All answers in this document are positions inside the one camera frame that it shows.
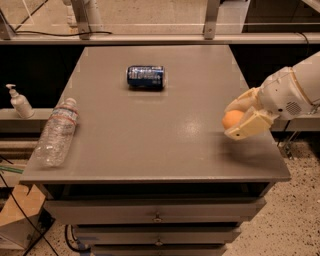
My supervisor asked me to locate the grey drawer cabinet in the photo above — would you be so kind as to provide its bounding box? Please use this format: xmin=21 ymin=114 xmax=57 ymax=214
xmin=19 ymin=45 xmax=292 ymax=256

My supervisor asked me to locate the top grey drawer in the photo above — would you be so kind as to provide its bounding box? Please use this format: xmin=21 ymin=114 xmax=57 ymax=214
xmin=45 ymin=198 xmax=266 ymax=225

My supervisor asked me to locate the left metal bracket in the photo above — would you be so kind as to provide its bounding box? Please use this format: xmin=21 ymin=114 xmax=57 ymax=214
xmin=71 ymin=0 xmax=91 ymax=40

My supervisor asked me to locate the blue soda can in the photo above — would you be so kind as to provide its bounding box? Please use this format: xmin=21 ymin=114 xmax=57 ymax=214
xmin=126 ymin=65 xmax=165 ymax=90

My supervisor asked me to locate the black cable on shelf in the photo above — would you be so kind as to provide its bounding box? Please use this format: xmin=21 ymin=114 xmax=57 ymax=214
xmin=14 ymin=30 xmax=113 ymax=37

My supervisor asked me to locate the middle grey drawer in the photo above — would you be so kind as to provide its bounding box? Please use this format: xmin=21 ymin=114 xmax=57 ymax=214
xmin=75 ymin=225 xmax=240 ymax=245

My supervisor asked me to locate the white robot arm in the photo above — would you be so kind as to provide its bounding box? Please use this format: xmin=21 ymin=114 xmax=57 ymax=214
xmin=224 ymin=52 xmax=320 ymax=140

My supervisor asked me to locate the clear plastic water bottle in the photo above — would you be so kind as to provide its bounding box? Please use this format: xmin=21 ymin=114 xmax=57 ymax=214
xmin=34 ymin=98 xmax=78 ymax=167

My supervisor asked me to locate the white pump dispenser bottle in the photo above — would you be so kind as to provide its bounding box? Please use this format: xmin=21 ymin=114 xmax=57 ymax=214
xmin=6 ymin=84 xmax=34 ymax=119

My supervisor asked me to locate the bottom grey drawer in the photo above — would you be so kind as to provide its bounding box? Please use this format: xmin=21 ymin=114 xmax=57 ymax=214
xmin=92 ymin=245 xmax=227 ymax=256

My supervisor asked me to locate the cardboard box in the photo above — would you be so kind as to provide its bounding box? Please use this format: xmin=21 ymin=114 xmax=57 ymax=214
xmin=0 ymin=185 xmax=45 ymax=250

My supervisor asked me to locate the green cable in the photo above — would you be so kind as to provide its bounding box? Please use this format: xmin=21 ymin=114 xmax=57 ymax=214
xmin=0 ymin=165 xmax=24 ymax=175

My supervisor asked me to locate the grey drawer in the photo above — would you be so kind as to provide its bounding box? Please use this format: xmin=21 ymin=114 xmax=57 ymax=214
xmin=92 ymin=245 xmax=227 ymax=256
xmin=45 ymin=198 xmax=266 ymax=225
xmin=75 ymin=225 xmax=240 ymax=245

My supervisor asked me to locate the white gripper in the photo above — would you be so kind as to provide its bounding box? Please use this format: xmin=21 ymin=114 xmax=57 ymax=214
xmin=224 ymin=66 xmax=314 ymax=140

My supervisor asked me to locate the orange fruit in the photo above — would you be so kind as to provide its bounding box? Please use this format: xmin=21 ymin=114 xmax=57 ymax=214
xmin=222 ymin=110 xmax=244 ymax=130

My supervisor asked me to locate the right metal bracket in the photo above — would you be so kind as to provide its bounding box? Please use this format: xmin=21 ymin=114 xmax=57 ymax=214
xmin=203 ymin=0 xmax=220 ymax=40

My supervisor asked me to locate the black cable on floor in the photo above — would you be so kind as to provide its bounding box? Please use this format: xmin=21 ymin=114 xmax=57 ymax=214
xmin=0 ymin=173 xmax=59 ymax=256

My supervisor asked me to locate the metal bracket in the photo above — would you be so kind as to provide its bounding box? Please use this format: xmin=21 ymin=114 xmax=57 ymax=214
xmin=203 ymin=0 xmax=220 ymax=40
xmin=71 ymin=0 xmax=91 ymax=40

